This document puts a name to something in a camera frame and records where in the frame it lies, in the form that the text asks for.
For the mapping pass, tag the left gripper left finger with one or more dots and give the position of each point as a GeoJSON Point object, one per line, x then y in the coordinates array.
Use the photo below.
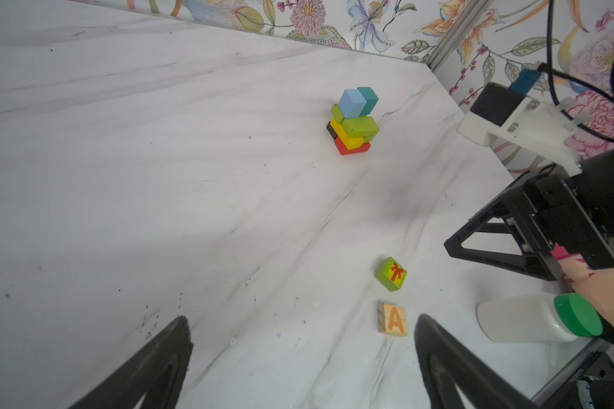
{"type": "Point", "coordinates": [152, 378]}

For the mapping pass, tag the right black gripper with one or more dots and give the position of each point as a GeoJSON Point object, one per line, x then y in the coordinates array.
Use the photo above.
{"type": "Point", "coordinates": [543, 211]}

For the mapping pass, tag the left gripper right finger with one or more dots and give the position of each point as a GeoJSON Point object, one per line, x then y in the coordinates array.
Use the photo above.
{"type": "Point", "coordinates": [449, 369]}

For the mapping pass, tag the wood cube letter A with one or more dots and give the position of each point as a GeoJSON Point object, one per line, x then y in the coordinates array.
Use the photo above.
{"type": "Point", "coordinates": [392, 320]}

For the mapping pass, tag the green cube red print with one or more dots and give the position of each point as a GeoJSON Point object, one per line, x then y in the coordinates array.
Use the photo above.
{"type": "Point", "coordinates": [391, 274]}

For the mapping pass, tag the green block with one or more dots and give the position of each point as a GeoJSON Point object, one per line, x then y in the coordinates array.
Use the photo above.
{"type": "Point", "coordinates": [338, 116]}
{"type": "Point", "coordinates": [361, 127]}

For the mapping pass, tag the yellow wood block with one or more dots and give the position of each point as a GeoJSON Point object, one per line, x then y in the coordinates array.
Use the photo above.
{"type": "Point", "coordinates": [348, 142]}

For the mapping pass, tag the teal cube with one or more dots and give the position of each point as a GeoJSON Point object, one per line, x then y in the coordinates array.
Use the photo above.
{"type": "Point", "coordinates": [370, 98]}

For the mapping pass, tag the light blue cube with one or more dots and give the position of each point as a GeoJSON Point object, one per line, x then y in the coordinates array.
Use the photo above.
{"type": "Point", "coordinates": [352, 103]}

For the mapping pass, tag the brown wood block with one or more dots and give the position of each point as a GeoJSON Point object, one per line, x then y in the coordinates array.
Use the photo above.
{"type": "Point", "coordinates": [331, 131]}

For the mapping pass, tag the white bottle green cap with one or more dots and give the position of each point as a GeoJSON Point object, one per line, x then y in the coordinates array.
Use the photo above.
{"type": "Point", "coordinates": [539, 318]}

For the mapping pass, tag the pink plush toy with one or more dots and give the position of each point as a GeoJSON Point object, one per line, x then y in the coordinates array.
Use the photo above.
{"type": "Point", "coordinates": [597, 286]}

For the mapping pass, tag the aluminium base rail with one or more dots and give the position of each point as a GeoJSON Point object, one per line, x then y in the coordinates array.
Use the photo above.
{"type": "Point", "coordinates": [587, 381]}

